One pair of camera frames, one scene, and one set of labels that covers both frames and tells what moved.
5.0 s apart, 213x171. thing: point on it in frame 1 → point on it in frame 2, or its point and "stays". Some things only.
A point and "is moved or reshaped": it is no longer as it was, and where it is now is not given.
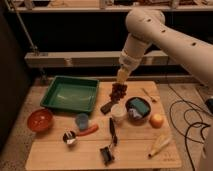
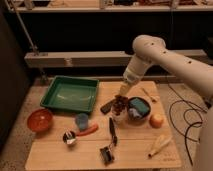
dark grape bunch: (119, 91) is moved or reshaped
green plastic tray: (77, 94) stays
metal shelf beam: (89, 59) stays
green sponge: (140, 105) stays
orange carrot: (91, 129) stays
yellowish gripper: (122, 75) → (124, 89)
